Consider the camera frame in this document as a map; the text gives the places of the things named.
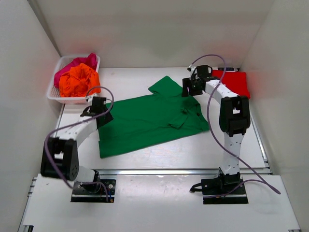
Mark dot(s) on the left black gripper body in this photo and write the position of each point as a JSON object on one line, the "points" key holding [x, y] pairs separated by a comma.
{"points": [[105, 109]]}

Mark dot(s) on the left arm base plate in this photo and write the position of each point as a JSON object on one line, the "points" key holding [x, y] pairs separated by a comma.
{"points": [[97, 193]]}

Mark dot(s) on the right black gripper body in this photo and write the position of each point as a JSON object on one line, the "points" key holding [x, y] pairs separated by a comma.
{"points": [[194, 90]]}

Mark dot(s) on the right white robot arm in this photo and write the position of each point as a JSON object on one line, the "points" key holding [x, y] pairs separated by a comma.
{"points": [[234, 120]]}

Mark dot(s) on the white plastic basket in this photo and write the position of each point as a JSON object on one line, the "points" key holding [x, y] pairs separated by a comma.
{"points": [[53, 94]]}

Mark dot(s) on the folded red t shirt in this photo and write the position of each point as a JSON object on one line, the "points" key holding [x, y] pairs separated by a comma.
{"points": [[236, 82]]}

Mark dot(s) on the orange t shirt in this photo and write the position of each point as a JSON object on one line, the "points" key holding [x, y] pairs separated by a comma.
{"points": [[79, 81]]}

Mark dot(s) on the pink t shirt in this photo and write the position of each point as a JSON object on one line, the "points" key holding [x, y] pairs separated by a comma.
{"points": [[67, 62]]}

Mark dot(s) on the green t shirt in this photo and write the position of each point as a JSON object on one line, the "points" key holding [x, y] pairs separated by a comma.
{"points": [[160, 117]]}

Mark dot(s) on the aluminium rail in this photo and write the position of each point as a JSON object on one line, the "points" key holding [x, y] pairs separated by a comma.
{"points": [[158, 171]]}

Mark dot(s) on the small black device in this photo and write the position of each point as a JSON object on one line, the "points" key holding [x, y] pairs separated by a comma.
{"points": [[228, 69]]}

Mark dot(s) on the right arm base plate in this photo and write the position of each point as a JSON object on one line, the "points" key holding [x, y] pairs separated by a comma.
{"points": [[215, 191]]}

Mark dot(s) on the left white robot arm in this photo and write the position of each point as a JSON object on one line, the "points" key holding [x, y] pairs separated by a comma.
{"points": [[60, 158]]}

